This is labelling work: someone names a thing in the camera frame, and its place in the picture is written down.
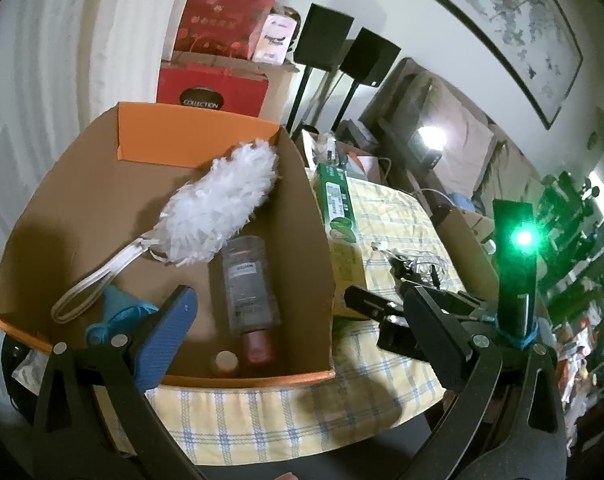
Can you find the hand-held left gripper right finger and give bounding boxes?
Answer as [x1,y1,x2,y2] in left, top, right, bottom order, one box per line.
[404,286,570,480]

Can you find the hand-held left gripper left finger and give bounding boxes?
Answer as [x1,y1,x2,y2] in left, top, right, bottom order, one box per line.
[32,284,207,480]

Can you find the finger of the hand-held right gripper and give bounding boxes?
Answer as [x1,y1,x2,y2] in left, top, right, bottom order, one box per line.
[377,317,427,364]
[344,284,407,322]

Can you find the earphones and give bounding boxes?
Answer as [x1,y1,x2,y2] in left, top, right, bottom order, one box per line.
[371,239,450,287]

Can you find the small bottle beige cap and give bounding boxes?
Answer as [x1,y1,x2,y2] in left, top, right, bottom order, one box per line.
[210,350,241,376]

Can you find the orange cardboard box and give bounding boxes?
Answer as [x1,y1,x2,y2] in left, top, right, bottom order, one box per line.
[0,101,337,390]

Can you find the green and yellow carton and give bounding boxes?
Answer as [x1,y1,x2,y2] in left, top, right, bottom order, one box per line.
[314,162,371,322]

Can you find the clear bottle pink cap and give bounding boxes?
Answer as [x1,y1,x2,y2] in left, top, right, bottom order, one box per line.
[221,235,283,365]

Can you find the white fluffy duster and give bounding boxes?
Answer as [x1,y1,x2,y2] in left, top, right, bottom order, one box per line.
[50,140,279,323]

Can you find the large open cardboard box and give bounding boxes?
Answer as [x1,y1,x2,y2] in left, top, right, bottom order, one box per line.
[434,205,503,307]

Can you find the leafy houseplant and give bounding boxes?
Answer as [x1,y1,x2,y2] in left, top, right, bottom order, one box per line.
[534,170,604,321]

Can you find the pile of colourful packets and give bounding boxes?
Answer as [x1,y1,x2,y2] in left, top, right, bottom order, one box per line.
[552,310,604,421]

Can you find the beige sofa cushion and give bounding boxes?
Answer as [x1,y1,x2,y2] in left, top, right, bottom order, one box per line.
[422,80,498,181]
[474,140,543,211]

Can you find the white plastic wrapper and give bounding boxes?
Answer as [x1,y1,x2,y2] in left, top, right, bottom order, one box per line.
[12,350,45,387]

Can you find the small cluttered cardboard box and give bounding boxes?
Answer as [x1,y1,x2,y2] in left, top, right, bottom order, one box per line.
[302,127,389,182]

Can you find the small black lit lamp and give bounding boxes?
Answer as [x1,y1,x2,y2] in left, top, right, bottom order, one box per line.
[407,125,445,169]

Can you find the black trash bag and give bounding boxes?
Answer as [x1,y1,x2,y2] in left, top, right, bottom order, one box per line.
[0,335,47,411]

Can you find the clear plastic packaging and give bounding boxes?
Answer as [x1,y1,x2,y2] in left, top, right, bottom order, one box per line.
[304,130,340,163]

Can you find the dark wooden sofa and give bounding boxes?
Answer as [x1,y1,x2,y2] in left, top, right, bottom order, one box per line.
[359,57,558,221]

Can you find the black speaker stand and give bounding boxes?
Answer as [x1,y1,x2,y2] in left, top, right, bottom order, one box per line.
[329,80,361,134]
[286,66,315,134]

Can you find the framed ink painting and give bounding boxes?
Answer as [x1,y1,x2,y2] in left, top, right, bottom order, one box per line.
[429,0,584,131]

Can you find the red collection paper bag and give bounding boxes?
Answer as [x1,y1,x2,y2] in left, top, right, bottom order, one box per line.
[157,50,271,119]

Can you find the pink tissue pack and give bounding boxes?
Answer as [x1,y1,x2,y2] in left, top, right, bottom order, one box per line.
[253,14,299,64]

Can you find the white curtain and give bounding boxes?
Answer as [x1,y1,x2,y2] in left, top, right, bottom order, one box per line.
[0,0,197,311]

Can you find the brown woven basket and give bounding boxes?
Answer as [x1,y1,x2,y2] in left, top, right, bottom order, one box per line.
[272,5,303,26]

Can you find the red gift bag gold print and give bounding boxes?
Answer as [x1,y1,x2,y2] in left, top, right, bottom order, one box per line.
[173,0,277,61]

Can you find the white cable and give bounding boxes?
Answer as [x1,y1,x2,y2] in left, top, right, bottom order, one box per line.
[412,187,453,206]

